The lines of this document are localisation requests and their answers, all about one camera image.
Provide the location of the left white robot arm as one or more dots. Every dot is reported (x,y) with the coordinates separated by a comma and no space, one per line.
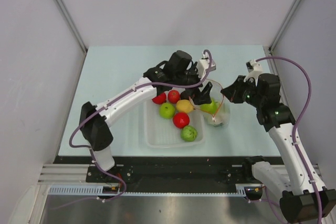
(178,72)

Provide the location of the cabbage head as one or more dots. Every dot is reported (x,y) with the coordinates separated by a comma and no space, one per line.
(221,118)

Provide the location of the red tomato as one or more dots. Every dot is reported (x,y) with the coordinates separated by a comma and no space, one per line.
(173,96)
(160,99)

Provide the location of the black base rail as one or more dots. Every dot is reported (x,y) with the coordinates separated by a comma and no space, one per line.
(182,175)

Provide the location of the right aluminium frame post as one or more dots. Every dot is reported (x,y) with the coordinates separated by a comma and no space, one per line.
(285,23)

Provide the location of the clear plastic basket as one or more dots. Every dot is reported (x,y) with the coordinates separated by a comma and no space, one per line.
(161,133)

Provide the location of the left aluminium frame post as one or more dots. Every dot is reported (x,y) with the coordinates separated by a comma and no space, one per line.
(60,4)

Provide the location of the dark purple fruit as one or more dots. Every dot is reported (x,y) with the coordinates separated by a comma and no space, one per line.
(184,95)

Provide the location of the clear orange zip bag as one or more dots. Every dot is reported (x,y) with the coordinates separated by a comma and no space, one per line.
(215,94)

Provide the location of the green guava fruit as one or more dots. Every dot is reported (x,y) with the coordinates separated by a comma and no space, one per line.
(189,133)

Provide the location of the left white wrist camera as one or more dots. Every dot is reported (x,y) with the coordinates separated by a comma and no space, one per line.
(205,65)

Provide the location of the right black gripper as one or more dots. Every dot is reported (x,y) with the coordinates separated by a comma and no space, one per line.
(232,92)

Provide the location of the white cable duct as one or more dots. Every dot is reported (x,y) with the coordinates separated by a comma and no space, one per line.
(97,190)

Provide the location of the light blue table mat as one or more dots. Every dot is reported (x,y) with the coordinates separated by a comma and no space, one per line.
(108,71)

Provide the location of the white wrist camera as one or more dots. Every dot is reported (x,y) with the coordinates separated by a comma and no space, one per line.
(205,65)
(254,70)

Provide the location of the green apple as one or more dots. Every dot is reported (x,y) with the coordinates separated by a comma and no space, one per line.
(167,111)
(210,107)

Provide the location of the aluminium frame post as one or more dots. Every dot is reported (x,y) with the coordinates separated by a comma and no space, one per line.
(60,4)
(285,23)

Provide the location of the small red pepper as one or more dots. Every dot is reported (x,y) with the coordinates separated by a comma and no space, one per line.
(181,120)

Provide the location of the yellow lemon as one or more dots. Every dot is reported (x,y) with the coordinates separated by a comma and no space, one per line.
(184,106)

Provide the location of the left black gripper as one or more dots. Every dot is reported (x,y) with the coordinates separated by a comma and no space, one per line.
(199,97)

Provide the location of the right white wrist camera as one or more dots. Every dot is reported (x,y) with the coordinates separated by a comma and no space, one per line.
(254,70)

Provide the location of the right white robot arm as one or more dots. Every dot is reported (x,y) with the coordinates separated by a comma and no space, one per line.
(302,194)

